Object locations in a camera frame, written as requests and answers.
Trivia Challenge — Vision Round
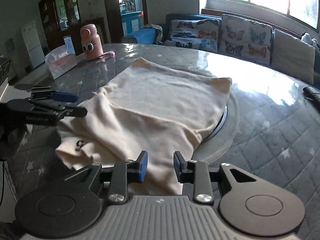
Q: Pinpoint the black remote control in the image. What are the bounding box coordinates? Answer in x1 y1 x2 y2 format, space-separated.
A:
302 86 320 111

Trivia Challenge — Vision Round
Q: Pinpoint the plain white cushion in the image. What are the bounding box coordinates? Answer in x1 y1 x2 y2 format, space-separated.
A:
271 28 317 71

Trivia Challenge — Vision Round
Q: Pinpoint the pink cartoon water bottle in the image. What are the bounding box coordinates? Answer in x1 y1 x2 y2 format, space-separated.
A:
80 24 103 61

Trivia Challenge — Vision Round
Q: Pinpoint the blue storage cabinet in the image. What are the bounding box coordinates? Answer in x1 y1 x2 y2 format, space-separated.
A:
121 11 143 36

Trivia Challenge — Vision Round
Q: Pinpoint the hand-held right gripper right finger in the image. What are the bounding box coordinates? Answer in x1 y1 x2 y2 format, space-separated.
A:
173 151 259 204

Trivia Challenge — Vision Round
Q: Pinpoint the white plush toy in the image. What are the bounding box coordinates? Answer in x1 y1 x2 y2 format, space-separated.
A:
301 32 318 48

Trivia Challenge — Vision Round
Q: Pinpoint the crumpled cloth on sofa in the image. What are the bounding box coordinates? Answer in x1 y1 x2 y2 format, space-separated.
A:
142 23 163 43

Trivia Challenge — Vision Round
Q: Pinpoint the white refrigerator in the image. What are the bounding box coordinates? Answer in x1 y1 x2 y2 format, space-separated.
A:
21 21 46 70

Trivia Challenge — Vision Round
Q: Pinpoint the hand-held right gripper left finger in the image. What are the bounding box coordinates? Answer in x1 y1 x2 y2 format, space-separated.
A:
64 151 149 204

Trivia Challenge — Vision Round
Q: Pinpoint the pink white tissue box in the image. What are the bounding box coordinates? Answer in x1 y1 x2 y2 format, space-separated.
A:
45 45 78 80

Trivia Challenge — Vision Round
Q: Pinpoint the butterfly print cushion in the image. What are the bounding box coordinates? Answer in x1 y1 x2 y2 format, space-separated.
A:
163 18 221 53
219 14 273 66

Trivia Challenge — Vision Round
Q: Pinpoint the round glass turntable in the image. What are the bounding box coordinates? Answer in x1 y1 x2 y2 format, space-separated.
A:
191 89 242 168

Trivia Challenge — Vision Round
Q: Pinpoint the small blue carton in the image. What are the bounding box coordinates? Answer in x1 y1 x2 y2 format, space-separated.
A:
63 35 76 56

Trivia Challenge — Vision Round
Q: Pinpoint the cream knit garment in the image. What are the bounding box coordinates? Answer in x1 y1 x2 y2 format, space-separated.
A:
55 57 233 196

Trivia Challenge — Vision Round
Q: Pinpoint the dark glass display cabinet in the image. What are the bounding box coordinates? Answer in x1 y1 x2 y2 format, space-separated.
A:
38 0 83 32

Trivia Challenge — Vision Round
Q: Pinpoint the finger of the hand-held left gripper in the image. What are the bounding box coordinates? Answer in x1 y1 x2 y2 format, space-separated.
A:
6 99 88 118
14 83 78 103

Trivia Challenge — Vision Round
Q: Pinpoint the dark blue sofa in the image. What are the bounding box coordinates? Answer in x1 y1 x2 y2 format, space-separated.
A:
121 13 320 91

